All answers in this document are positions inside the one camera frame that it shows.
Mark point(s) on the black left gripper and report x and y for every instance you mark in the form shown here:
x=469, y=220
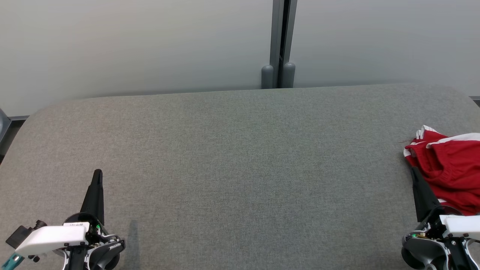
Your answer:
x=105, y=247

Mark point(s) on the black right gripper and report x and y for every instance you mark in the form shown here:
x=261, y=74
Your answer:
x=431, y=251

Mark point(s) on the red basketball shorts white band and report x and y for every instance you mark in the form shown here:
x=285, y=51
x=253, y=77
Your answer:
x=453, y=172

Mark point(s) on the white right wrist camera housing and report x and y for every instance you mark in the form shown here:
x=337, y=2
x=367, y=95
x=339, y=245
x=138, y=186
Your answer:
x=463, y=226

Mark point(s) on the dark grey partition base rail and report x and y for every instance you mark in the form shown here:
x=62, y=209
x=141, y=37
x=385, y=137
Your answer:
x=5, y=125
x=475, y=99

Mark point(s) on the grey rounded post foot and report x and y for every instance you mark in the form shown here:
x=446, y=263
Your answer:
x=267, y=77
x=289, y=75

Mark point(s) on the grey partition joint post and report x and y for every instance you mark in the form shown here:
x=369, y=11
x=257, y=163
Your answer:
x=283, y=33

